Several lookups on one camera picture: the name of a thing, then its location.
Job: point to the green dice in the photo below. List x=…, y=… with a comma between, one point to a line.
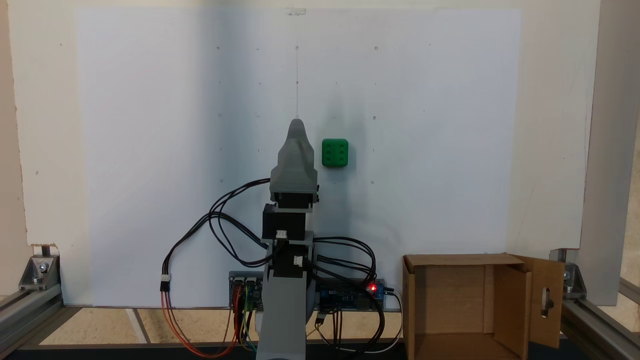
x=335, y=153

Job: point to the aluminium frame rail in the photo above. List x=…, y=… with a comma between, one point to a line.
x=600, y=325
x=25, y=310

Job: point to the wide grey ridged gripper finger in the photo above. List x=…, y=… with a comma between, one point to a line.
x=295, y=165

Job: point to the metal corner bracket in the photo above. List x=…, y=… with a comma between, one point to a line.
x=40, y=272
x=572, y=282

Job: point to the open cardboard box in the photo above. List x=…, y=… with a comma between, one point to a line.
x=450, y=300

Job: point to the clear tape strip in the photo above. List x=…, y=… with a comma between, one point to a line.
x=296, y=11

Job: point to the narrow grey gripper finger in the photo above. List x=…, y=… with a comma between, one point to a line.
x=297, y=127

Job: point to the blue circuit board red LED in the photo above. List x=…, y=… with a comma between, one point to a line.
x=345, y=297

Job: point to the large white paper sheet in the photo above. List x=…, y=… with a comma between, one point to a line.
x=150, y=150

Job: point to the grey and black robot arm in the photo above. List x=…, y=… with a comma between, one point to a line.
x=282, y=300

